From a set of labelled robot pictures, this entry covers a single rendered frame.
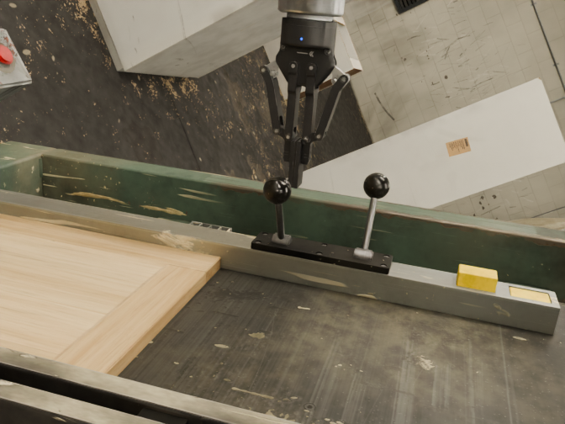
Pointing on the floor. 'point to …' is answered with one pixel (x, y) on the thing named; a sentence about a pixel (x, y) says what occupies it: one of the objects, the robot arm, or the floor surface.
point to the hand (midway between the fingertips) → (296, 162)
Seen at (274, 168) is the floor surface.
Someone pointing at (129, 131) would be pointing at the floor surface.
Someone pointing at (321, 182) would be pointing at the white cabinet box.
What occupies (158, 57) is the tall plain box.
